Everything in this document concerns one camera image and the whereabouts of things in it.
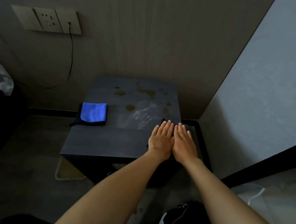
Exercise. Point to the person's left hand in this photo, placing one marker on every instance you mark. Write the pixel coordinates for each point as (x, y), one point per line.
(159, 141)

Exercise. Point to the person's right hand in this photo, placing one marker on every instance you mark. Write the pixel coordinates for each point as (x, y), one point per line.
(184, 147)

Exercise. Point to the person's left little finger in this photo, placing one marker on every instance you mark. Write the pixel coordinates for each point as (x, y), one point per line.
(155, 130)

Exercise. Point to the person's left middle finger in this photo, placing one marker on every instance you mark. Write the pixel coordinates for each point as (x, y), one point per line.
(167, 126)

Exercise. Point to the person's left thumb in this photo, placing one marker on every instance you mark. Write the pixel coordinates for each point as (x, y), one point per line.
(172, 142)

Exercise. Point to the person's right little finger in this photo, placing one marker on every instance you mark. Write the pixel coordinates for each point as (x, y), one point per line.
(189, 136)

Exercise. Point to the person's right thumb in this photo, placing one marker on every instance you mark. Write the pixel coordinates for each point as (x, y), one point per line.
(173, 143)

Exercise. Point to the person's right middle finger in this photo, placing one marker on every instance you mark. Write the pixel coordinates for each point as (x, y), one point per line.
(181, 129)

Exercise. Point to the person's right forearm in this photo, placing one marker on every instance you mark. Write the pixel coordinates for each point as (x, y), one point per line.
(220, 199)

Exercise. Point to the person's left forearm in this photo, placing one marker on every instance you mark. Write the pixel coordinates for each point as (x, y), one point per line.
(117, 189)

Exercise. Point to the dark grey bedside cabinet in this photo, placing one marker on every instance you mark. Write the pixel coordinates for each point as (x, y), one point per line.
(110, 143)

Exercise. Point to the blue cloth with black edge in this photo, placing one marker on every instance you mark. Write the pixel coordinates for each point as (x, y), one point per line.
(93, 113)

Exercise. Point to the black sneaker with white sole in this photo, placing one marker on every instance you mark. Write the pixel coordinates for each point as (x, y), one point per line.
(183, 219)

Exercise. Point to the beige floor tray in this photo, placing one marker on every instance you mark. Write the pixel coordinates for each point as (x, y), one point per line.
(66, 172)

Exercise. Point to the beige wall socket panel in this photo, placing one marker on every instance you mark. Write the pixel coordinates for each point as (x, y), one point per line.
(47, 19)

